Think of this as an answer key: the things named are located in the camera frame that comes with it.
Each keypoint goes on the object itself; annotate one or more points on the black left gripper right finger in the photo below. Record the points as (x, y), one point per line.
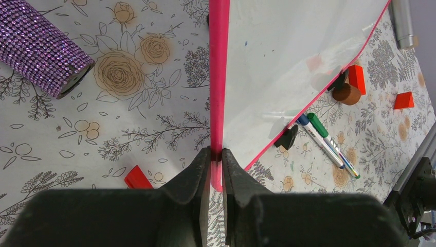
(255, 216)

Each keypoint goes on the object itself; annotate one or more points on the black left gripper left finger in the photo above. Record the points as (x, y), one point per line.
(176, 214)

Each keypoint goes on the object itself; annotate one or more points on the pink framed whiteboard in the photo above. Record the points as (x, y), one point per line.
(269, 60)

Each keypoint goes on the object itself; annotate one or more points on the black whiteboard left foot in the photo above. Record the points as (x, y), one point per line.
(287, 139)

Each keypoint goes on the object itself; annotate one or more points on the red capped marker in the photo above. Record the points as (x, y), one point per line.
(136, 179)

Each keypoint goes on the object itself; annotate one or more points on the blue capped marker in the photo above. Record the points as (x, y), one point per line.
(304, 121)

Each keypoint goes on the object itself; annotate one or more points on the floral table mat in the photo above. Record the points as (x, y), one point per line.
(146, 103)

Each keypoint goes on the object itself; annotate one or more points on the green capped marker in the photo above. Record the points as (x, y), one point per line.
(332, 144)

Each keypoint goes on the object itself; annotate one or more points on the brown wooden cylinder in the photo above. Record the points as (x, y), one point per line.
(347, 94)

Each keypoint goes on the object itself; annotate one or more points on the red rectangular block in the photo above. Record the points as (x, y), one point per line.
(357, 78)

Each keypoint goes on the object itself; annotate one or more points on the red triangular block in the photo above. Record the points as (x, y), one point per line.
(404, 101)

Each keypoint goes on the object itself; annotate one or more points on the purple glitter cylinder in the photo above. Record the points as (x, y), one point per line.
(39, 51)

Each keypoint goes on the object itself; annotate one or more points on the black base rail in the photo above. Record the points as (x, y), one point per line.
(414, 192)

